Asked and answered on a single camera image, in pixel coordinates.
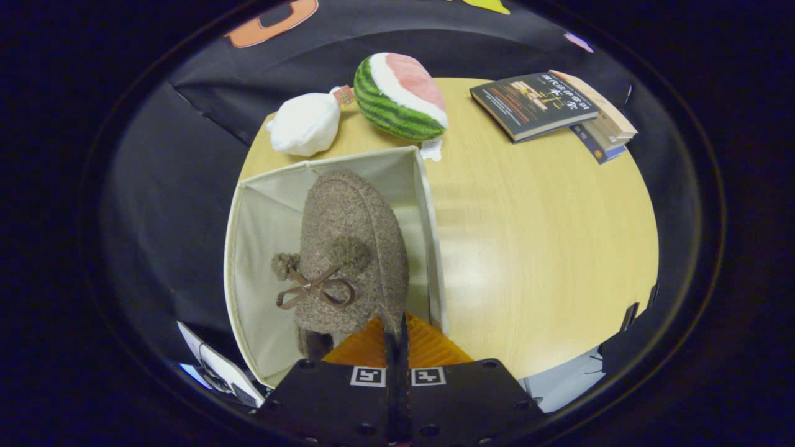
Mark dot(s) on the blue printed card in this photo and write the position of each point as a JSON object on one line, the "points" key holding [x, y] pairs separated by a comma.
{"points": [[194, 374]]}

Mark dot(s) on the black cover book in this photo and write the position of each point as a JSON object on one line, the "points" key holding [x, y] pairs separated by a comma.
{"points": [[534, 102]]}

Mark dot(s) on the cream fabric storage box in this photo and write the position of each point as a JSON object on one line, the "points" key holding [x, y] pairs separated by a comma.
{"points": [[264, 248]]}

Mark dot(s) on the watermelon slice plush toy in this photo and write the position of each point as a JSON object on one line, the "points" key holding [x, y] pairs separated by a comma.
{"points": [[397, 93]]}

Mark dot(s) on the brown fuzzy shoe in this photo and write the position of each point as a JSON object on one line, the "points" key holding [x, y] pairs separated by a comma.
{"points": [[354, 230]]}

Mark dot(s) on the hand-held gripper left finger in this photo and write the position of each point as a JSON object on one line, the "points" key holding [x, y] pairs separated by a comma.
{"points": [[329, 403]]}

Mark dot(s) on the white plush toy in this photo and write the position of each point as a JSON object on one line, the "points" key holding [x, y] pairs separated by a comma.
{"points": [[304, 124]]}

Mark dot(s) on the white paper sheet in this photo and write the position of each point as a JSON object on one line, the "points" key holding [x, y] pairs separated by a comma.
{"points": [[217, 366]]}

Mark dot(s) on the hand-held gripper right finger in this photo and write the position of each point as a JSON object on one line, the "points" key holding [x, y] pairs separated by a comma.
{"points": [[466, 403]]}

